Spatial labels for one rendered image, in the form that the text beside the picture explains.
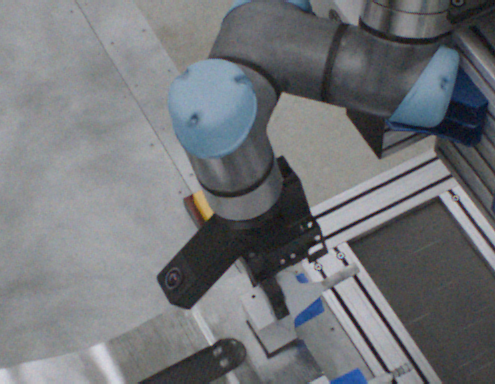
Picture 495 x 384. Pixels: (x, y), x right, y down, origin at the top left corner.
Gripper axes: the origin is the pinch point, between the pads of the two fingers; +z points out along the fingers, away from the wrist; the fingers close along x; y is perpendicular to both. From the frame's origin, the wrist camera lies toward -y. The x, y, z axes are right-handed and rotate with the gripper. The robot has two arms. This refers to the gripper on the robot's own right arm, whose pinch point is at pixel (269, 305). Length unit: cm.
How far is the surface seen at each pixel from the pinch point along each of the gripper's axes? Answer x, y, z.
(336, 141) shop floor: 83, 38, 90
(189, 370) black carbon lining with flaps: 0.9, -10.9, 4.8
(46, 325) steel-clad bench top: 18.8, -23.2, 8.8
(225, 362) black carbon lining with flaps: -0.3, -7.0, 5.2
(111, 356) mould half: 6.3, -17.7, 2.9
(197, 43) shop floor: 119, 25, 83
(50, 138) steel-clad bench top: 43.7, -11.8, 7.0
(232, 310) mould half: 4.7, -3.4, 4.4
